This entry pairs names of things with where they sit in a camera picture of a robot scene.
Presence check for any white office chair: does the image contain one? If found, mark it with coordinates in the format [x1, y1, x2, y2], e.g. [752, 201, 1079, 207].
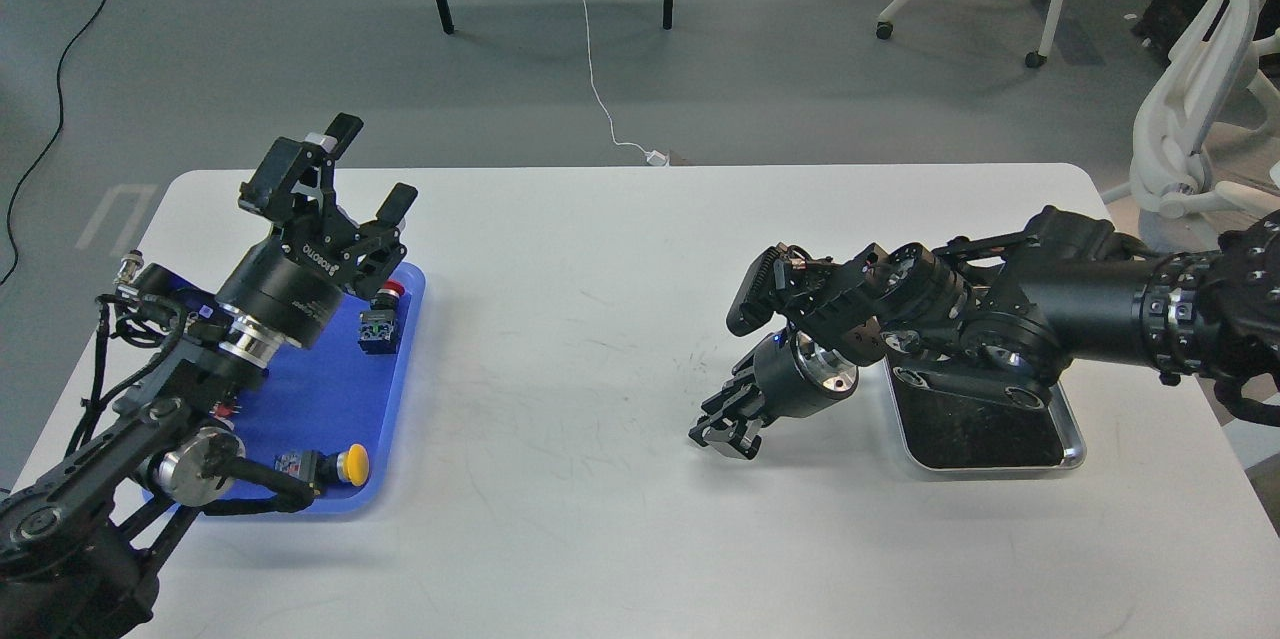
[1102, 0, 1277, 219]

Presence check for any black cable on floor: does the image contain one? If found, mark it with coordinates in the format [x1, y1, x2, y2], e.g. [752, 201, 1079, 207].
[0, 0, 241, 286]

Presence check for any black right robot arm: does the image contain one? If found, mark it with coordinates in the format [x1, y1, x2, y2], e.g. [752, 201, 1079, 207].
[689, 206, 1277, 460]

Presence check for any red push button switch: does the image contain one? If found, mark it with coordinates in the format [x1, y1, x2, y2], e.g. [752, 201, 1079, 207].
[358, 280, 404, 355]

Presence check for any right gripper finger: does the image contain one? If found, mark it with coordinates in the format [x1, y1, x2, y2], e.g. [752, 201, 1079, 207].
[701, 359, 765, 420]
[687, 415, 765, 460]

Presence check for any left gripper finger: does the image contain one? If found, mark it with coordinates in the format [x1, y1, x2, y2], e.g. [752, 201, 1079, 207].
[238, 114, 364, 236]
[375, 183, 419, 250]

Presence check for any silver metal tray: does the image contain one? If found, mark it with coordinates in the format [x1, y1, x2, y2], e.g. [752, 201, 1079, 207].
[884, 359, 1085, 478]

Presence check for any yellow push button switch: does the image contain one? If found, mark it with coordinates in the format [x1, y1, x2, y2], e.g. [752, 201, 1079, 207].
[271, 443, 371, 493]

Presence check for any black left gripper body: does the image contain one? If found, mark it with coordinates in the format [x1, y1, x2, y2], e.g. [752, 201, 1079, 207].
[215, 219, 406, 348]

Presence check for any blue plastic tray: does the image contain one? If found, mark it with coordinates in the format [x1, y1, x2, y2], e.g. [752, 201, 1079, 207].
[145, 263, 428, 516]

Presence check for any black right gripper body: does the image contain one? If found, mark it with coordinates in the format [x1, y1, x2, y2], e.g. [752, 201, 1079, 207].
[739, 329, 859, 425]

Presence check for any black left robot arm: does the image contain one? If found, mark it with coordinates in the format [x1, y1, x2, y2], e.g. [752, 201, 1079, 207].
[1, 111, 417, 638]

